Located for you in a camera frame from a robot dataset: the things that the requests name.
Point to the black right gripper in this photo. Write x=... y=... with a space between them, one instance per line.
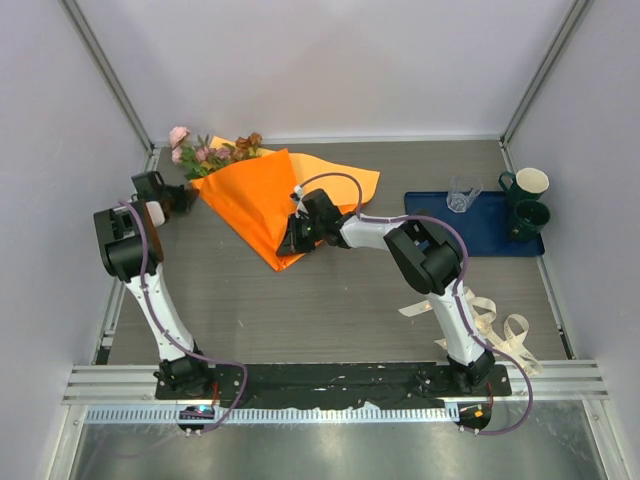
x=293 y=244

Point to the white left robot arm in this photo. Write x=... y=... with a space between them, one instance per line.
x=131 y=251

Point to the cream printed ribbon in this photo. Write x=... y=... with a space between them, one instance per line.
x=505 y=335

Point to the aluminium front rail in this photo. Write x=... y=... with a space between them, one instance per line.
x=126 y=395

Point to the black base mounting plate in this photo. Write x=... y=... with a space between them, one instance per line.
x=338 y=386

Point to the green mug white interior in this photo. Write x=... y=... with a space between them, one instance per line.
x=526 y=184

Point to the pink fake flower stem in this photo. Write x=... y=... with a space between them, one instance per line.
x=182 y=153
x=211 y=159

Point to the blue plastic tray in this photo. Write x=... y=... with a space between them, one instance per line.
x=483 y=227

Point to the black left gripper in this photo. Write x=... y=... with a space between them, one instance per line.
x=185 y=199

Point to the clear plastic cup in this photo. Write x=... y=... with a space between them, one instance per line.
x=463 y=190

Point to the dark green mug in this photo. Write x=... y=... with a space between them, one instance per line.
x=527 y=220

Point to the orange wrapping paper sheet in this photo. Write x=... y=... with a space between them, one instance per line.
x=253 y=196

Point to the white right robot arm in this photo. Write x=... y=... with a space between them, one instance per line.
x=430 y=258

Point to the orange fake flower stem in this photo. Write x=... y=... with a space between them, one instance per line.
x=247 y=147

